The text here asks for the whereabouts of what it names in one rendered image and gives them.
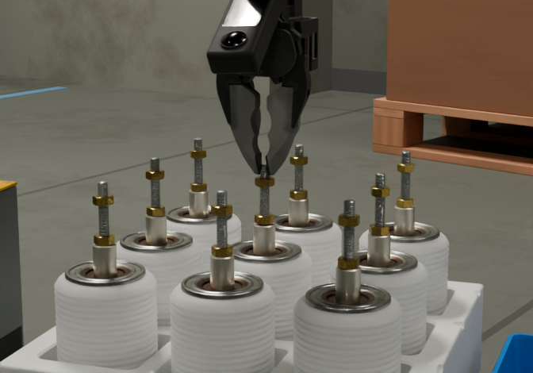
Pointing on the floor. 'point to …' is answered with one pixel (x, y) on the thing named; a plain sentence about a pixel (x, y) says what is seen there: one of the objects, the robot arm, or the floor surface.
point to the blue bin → (515, 355)
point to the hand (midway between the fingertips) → (262, 163)
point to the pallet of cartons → (458, 70)
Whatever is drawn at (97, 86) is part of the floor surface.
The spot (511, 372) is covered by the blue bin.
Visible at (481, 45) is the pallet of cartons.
